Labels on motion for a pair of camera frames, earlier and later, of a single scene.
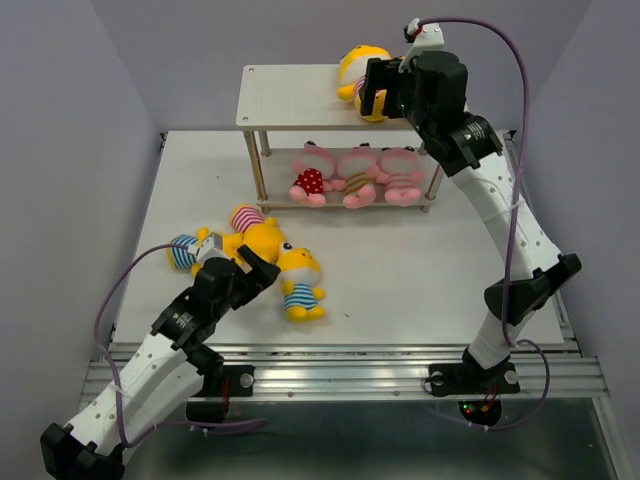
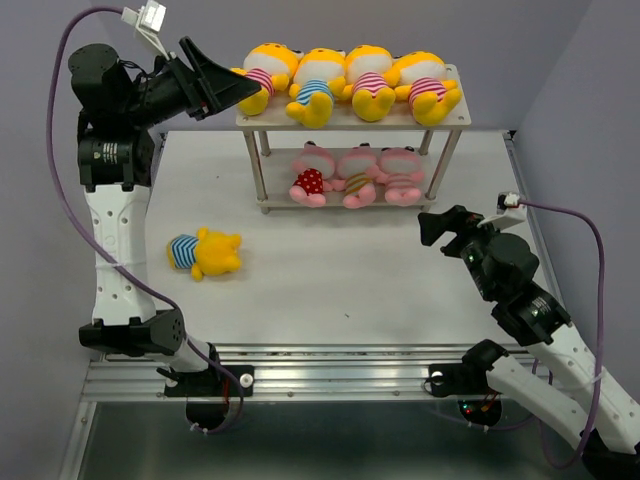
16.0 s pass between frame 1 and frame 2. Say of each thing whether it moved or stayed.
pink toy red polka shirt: stayed
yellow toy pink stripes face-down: moved
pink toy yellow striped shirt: stayed
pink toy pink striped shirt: stayed
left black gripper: moved
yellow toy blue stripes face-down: stayed
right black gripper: moved
